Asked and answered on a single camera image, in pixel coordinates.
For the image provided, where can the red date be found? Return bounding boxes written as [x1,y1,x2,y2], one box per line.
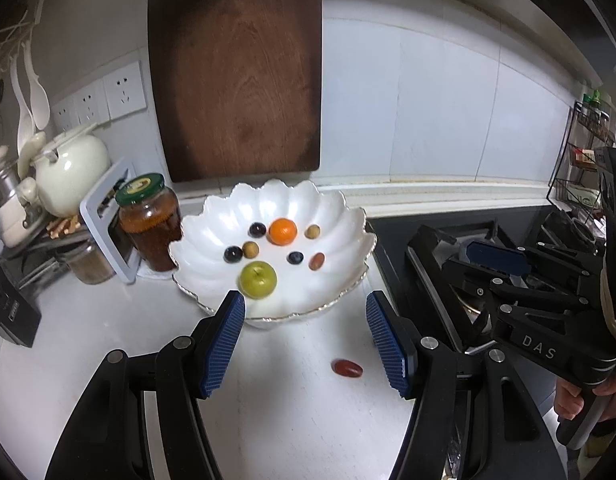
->
[331,358,364,378]

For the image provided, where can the black wire spice rack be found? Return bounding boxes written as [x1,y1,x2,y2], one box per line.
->
[547,100,616,211]

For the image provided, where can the metal counter shelf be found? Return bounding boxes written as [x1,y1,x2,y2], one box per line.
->
[0,220,89,291]

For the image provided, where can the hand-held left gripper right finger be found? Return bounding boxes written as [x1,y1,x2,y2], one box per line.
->
[365,290,571,480]

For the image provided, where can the white scalloped bowl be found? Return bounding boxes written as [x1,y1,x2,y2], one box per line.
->
[168,178,377,330]

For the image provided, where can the green apple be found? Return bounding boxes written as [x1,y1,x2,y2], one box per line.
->
[239,261,278,300]

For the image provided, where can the white rectangular stand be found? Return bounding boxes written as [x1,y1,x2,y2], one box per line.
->
[79,156,141,285]

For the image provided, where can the wooden slat trivet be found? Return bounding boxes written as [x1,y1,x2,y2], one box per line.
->
[45,215,81,238]

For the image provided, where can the orange tangerine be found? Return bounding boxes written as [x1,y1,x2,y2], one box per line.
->
[268,217,298,246]

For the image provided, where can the white power outlet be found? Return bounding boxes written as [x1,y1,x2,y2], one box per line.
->
[103,61,148,122]
[52,97,79,133]
[73,82,111,128]

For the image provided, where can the green lid glass jar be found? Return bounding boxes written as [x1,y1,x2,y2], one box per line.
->
[114,173,184,273]

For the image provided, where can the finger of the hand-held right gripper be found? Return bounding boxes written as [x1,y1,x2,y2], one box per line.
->
[442,257,596,316]
[465,241,606,286]

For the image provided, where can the glass jar brown contents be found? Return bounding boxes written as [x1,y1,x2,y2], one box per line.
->
[58,242,116,285]

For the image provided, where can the white wire wall rack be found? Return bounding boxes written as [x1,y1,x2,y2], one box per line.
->
[0,0,49,61]

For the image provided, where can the steel pot with lid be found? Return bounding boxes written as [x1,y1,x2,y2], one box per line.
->
[0,145,26,206]

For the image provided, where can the white plastic spoon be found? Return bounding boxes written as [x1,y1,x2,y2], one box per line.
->
[8,57,36,161]
[20,42,51,131]

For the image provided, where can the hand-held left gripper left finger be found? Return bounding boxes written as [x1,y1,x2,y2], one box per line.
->
[44,289,247,480]

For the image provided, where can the brown wooden cutting board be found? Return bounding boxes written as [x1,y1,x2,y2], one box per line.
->
[147,0,323,184]

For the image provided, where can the cream ceramic kettle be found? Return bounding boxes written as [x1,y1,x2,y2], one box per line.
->
[30,122,112,217]

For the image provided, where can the person's right hand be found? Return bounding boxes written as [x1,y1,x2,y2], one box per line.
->
[554,367,616,423]

